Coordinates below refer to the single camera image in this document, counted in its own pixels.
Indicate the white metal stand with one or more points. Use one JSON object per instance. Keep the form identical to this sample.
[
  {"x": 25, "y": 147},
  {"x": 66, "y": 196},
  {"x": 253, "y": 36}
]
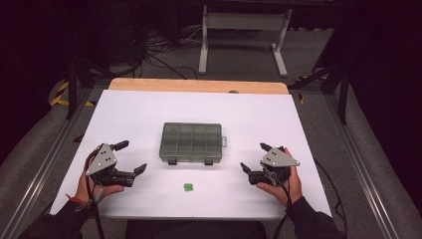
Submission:
[{"x": 245, "y": 21}]

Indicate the yellow black striped tape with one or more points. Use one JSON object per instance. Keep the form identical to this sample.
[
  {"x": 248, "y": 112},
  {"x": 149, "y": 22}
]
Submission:
[{"x": 61, "y": 89}]

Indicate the person's left hand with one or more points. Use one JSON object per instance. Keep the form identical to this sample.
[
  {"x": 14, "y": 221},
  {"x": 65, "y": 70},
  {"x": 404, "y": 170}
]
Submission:
[{"x": 87, "y": 191}]

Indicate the white board sheet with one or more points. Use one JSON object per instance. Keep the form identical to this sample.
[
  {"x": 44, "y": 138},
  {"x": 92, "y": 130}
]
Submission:
[{"x": 199, "y": 106}]

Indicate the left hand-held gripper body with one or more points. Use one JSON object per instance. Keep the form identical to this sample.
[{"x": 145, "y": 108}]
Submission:
[{"x": 106, "y": 166}]

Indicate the person's right hand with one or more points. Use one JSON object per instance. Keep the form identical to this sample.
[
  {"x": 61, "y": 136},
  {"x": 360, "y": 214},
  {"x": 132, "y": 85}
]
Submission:
[{"x": 288, "y": 194}]

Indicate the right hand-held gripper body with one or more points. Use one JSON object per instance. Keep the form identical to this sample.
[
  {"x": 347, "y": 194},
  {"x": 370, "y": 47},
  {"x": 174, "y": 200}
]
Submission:
[{"x": 277, "y": 159}]

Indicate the aluminium rail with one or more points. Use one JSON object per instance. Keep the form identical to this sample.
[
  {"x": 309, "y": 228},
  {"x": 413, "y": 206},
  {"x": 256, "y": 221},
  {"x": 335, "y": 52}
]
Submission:
[
  {"x": 365, "y": 166},
  {"x": 43, "y": 166}
]

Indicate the clear plastic organizer box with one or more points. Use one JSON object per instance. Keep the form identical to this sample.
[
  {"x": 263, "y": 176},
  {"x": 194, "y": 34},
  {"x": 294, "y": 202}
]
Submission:
[{"x": 190, "y": 142}]

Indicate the black metal stand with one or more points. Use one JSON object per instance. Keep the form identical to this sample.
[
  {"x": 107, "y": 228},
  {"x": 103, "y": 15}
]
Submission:
[
  {"x": 72, "y": 86},
  {"x": 343, "y": 96}
]

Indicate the small green plastic piece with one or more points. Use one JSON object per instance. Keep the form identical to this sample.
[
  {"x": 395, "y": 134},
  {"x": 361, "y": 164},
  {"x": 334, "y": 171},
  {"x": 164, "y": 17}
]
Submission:
[
  {"x": 188, "y": 185},
  {"x": 189, "y": 189}
]

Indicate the wooden table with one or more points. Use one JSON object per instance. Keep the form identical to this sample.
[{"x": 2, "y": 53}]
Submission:
[{"x": 199, "y": 85}]

